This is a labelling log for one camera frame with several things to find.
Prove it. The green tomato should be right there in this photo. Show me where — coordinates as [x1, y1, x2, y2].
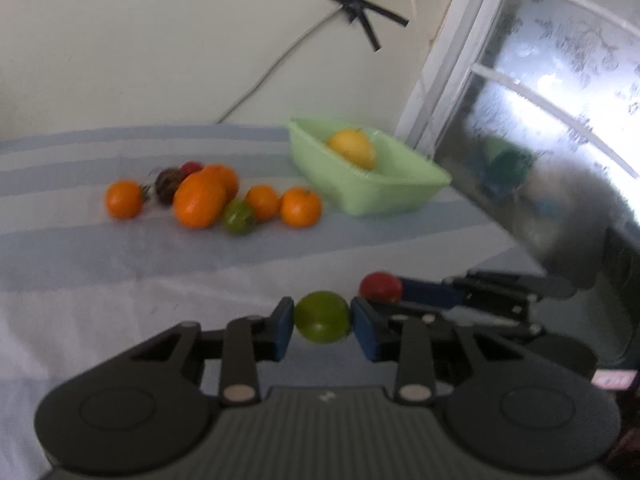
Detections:
[221, 199, 258, 235]
[293, 290, 352, 345]

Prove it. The yellow lemon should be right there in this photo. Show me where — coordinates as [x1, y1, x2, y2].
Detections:
[327, 129, 377, 171]

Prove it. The white framed patterned window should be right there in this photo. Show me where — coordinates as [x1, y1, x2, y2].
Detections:
[394, 0, 640, 291]

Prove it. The large orange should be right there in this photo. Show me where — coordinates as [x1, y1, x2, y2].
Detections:
[173, 172, 227, 229]

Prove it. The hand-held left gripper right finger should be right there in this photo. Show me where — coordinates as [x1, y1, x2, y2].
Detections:
[350, 296, 532, 405]

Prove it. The light green plastic basin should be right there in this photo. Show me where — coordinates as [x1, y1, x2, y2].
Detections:
[287, 117, 453, 216]

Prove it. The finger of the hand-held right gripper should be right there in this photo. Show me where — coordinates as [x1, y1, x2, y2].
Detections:
[372, 301, 547, 341]
[398, 270, 576, 311]

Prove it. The grey cable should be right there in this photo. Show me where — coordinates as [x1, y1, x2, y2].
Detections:
[215, 7, 351, 124]

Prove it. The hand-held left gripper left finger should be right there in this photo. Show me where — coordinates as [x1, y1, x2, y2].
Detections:
[128, 296, 295, 408]

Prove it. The dark purple tomato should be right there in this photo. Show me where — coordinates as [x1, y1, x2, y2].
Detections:
[154, 167, 187, 206]

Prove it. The black tape cross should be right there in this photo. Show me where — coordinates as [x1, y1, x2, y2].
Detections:
[307, 0, 411, 53]

